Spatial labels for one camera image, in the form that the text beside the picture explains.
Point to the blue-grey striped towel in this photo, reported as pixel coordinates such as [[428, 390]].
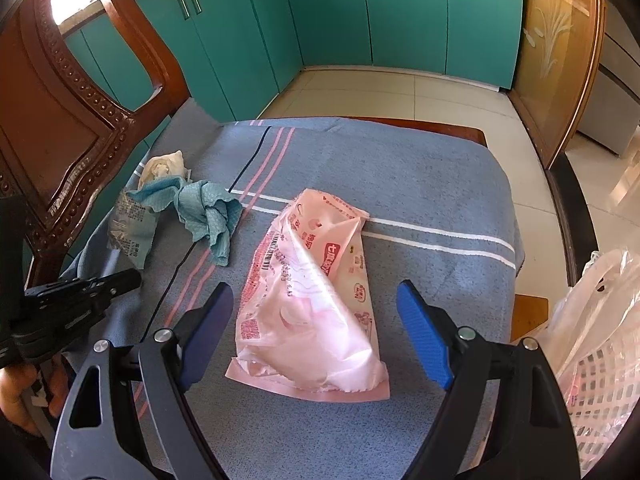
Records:
[[425, 200]]

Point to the crumpled white tissue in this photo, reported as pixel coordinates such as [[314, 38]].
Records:
[[162, 165]]

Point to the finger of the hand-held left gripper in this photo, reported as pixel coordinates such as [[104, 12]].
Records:
[[75, 295]]

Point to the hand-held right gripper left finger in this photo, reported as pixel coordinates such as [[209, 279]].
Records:
[[207, 340]]

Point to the carved wooden chair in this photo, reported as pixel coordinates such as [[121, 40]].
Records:
[[45, 110]]

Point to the clear plastic wrapper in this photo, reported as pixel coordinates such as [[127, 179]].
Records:
[[130, 230]]

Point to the wooden glass door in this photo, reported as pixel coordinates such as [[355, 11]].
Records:
[[550, 60]]

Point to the crumpled blue cloth wipe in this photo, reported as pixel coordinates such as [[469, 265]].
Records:
[[205, 210]]

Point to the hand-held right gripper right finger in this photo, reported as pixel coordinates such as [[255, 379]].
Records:
[[425, 340]]

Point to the pink plastic packet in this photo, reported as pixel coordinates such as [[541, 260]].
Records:
[[300, 310]]

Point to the person's left hand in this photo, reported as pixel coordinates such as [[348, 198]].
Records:
[[15, 395]]

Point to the white refrigerator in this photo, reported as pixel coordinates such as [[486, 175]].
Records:
[[615, 110]]

